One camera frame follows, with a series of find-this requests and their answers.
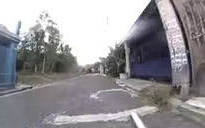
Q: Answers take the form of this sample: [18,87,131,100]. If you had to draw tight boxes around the green bushes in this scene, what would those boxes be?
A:
[93,43,127,78]

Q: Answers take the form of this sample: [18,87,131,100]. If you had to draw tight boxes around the pale concrete column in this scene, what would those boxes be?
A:
[123,41,132,80]

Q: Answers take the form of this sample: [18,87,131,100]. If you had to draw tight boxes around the grey asphalt road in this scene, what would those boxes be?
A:
[0,73,205,128]

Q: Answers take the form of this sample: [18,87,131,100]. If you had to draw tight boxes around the row of trees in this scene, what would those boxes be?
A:
[16,10,79,75]

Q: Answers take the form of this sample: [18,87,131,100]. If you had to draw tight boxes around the dry weeds patch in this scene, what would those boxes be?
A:
[141,84,178,109]

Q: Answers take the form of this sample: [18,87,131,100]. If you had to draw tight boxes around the dry grass verge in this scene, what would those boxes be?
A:
[17,71,80,88]

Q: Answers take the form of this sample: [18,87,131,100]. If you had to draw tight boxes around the robot's own part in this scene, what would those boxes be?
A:
[130,111,147,128]

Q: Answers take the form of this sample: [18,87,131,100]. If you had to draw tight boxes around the grey concrete kerb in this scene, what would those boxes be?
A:
[0,83,34,99]

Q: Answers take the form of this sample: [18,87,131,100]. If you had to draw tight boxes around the blue building with gate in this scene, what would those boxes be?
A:
[0,20,23,93]

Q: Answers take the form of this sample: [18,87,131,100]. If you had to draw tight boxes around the concrete slab pavement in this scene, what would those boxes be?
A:
[115,77,205,128]

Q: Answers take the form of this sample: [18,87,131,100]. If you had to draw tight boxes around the building with blue wall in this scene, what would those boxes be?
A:
[118,0,174,84]

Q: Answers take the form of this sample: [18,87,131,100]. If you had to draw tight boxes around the grey concrete wall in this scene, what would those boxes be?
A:
[171,0,205,98]

